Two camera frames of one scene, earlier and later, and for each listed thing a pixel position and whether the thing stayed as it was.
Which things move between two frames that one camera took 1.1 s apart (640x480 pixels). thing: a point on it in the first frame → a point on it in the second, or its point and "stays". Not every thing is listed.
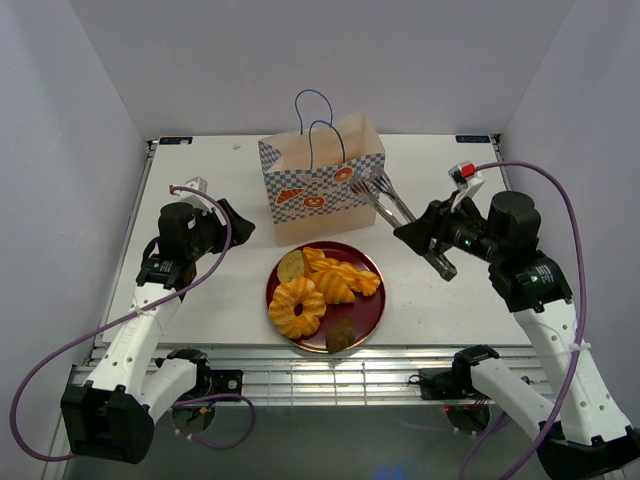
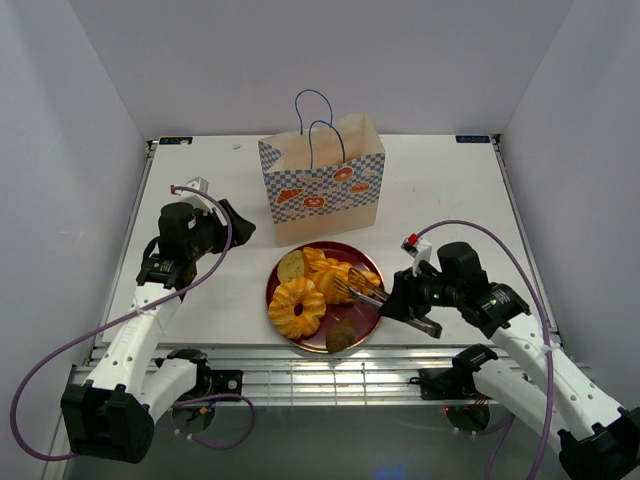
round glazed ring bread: x=282 y=313 stays
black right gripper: x=434 y=223 → x=404 y=295
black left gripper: x=241 y=229 stays
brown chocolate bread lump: x=340 y=336 stays
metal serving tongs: x=378 y=191 → x=360 y=287
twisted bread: x=361 y=281 stays
